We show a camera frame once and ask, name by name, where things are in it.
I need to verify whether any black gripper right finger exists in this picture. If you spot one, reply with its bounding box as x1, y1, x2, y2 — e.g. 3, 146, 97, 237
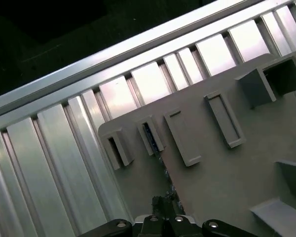
166, 197, 241, 237

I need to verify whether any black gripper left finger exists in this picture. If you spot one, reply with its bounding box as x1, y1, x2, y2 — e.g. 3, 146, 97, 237
81, 196, 167, 237

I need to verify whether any blue RAM stick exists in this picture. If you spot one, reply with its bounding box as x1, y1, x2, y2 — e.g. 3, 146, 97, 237
142, 122, 187, 218

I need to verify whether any grey parts rack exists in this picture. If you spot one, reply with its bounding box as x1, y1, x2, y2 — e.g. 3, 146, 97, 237
98, 50, 296, 237

